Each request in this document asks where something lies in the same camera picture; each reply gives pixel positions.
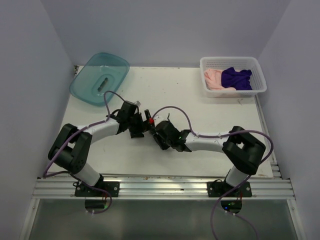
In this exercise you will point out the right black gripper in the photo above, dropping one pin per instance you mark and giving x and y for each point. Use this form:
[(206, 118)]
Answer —
[(163, 146)]

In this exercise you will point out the purple towel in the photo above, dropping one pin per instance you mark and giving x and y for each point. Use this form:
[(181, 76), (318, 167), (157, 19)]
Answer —
[(239, 80)]

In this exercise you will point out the aluminium mounting rail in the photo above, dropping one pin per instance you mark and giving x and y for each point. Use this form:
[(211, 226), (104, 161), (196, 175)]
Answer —
[(135, 187)]

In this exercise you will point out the pink towel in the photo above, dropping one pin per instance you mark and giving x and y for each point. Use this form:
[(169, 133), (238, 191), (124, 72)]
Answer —
[(213, 79)]

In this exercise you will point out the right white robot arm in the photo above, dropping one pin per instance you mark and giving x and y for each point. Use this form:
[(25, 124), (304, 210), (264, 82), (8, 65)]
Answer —
[(243, 150)]

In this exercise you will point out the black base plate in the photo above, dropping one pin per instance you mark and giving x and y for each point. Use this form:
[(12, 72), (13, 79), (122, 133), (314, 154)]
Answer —
[(217, 188), (112, 187)]

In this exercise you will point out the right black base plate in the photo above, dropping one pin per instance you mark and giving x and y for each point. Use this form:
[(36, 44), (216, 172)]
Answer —
[(217, 188)]

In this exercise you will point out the white plastic basket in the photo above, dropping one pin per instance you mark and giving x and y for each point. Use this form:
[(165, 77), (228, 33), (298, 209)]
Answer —
[(257, 80)]

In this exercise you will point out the teal plastic tub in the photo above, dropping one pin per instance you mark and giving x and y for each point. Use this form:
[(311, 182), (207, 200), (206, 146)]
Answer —
[(103, 72)]

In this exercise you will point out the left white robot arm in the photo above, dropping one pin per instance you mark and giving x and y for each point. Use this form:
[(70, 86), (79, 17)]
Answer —
[(71, 147)]

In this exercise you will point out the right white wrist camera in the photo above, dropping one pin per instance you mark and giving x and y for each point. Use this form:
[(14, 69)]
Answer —
[(156, 120)]

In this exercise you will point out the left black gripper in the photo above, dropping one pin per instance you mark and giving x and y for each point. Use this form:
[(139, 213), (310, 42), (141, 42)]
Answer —
[(138, 132)]

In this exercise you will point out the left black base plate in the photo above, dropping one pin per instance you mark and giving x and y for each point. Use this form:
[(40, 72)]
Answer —
[(112, 187)]

